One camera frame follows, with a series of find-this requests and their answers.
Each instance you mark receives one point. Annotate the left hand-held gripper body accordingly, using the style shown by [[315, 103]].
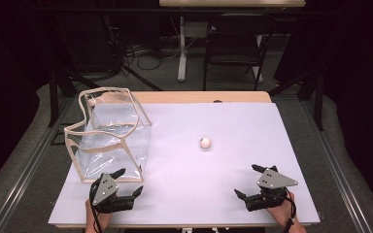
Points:
[[105, 191]]

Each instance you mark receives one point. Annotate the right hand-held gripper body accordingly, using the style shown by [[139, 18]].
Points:
[[273, 181]]

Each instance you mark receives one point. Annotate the clear bag with beige trim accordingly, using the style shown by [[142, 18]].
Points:
[[110, 145]]

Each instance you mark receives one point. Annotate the cream white ball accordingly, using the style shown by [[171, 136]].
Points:
[[205, 142]]

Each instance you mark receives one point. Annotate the person's left hand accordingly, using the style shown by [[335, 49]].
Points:
[[98, 217]]

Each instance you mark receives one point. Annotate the person's right hand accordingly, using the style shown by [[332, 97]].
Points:
[[286, 213]]

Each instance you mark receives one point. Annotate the white table mat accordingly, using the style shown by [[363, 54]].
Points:
[[207, 187]]

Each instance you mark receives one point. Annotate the black metal stand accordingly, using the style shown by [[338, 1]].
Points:
[[53, 97], [319, 100]]

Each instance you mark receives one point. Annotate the black folding chair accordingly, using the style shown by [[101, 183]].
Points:
[[236, 45]]

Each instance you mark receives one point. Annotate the white desk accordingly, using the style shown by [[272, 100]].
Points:
[[182, 48]]

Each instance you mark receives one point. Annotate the aluminium floor rail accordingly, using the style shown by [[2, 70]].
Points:
[[29, 168], [336, 168]]

